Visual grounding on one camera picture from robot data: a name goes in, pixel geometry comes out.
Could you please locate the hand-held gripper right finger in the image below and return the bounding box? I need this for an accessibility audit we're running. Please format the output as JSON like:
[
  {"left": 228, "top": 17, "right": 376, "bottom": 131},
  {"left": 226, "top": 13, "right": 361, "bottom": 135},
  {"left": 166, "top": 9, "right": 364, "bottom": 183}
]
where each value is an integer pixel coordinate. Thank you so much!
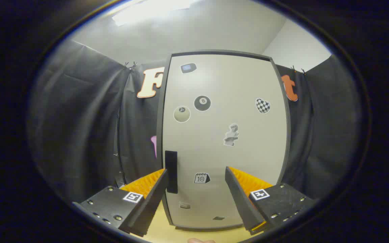
[{"left": 225, "top": 166, "right": 316, "bottom": 236}]

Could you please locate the black door handle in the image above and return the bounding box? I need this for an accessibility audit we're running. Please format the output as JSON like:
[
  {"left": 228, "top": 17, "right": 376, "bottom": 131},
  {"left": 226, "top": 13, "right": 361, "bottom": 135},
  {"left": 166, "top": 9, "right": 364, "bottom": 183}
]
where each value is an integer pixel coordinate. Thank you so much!
[{"left": 165, "top": 151, "right": 178, "bottom": 194}]

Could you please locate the grey cabinet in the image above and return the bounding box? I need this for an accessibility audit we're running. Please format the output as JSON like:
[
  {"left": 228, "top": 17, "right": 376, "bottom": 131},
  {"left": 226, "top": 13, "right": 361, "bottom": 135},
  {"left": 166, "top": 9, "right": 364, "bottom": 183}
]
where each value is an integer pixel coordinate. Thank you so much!
[{"left": 156, "top": 50, "right": 291, "bottom": 232}]

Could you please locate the black backdrop cloth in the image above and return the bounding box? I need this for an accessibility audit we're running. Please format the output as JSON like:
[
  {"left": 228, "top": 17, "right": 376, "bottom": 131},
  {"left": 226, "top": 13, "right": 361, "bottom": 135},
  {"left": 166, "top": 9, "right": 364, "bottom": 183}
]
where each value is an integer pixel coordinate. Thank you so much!
[{"left": 29, "top": 39, "right": 360, "bottom": 203}]

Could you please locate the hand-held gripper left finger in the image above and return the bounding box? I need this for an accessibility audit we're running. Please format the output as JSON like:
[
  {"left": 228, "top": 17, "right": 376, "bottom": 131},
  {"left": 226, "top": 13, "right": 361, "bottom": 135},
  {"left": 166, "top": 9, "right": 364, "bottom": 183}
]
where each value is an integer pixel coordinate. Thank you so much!
[{"left": 72, "top": 168, "right": 170, "bottom": 237}]

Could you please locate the white cabinet door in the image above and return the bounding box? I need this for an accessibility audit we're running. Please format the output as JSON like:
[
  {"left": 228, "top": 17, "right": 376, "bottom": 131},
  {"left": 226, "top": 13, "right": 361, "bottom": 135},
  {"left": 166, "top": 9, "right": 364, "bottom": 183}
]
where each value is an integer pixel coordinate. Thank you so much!
[{"left": 162, "top": 54, "right": 288, "bottom": 228}]

